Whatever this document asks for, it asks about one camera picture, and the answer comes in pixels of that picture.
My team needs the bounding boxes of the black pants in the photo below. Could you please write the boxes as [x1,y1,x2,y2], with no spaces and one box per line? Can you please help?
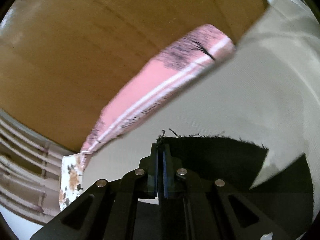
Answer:
[157,135,313,239]

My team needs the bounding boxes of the white floral pillow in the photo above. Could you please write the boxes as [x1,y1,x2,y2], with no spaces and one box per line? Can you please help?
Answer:
[59,153,84,211]

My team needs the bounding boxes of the beige curtain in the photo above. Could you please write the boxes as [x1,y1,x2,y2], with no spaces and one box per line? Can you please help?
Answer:
[0,110,72,225]

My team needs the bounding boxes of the grey bed mat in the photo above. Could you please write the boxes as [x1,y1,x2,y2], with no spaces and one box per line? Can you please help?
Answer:
[83,44,318,188]

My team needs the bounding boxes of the cream satin bedsheet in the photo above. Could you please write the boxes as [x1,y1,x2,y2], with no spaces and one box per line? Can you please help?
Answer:
[237,0,320,160]

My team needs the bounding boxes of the pink Baby-print pillow right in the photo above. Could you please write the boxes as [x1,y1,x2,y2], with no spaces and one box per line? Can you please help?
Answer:
[80,24,235,154]

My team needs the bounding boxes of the wooden headboard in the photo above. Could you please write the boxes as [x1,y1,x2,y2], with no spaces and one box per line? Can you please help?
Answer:
[1,0,267,151]

